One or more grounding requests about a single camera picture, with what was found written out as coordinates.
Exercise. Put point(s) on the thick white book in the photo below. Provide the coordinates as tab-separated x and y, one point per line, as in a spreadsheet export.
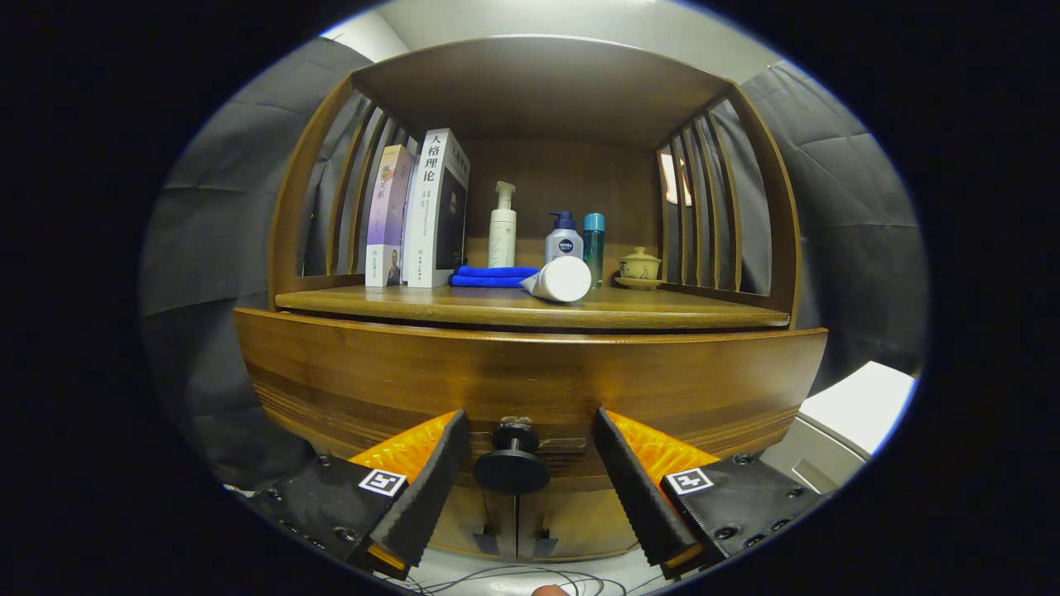
424	215

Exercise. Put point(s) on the white grey storage unit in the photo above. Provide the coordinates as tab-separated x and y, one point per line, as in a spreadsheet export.
853	406

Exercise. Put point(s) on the purple book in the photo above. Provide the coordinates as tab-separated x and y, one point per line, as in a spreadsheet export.
387	215

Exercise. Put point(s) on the yellow lidded tea cup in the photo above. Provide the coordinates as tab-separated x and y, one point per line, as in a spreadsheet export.
640	266

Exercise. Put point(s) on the wooden drawer with black knob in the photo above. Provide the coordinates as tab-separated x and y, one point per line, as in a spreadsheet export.
538	372

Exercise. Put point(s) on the blue folded cloth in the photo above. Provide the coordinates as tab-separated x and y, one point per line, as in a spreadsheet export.
489	276

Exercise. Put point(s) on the white bottle with blue cap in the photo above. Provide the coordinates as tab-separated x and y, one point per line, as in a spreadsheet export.
563	244

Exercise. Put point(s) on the black backdrop cloth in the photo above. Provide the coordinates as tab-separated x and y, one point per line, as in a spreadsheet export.
215	248

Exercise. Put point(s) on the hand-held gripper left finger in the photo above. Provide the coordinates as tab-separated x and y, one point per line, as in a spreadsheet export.
431	488

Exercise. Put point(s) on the white squeeze tube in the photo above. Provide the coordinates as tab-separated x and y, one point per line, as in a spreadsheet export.
563	280

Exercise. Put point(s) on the teal bottle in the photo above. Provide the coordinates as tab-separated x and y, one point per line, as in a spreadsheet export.
594	240

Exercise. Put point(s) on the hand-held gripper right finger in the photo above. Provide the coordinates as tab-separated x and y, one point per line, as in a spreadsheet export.
631	488

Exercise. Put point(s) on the wooden countertop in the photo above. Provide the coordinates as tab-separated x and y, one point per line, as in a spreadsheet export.
497	308

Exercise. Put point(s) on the wooden cabinet door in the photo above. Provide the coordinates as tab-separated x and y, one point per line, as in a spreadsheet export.
476	523
580	521

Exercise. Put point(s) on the brown wooden cabinet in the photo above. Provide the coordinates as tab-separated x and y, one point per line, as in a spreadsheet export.
538	91

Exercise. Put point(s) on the white pump bottle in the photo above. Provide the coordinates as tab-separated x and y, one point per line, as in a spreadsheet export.
502	236

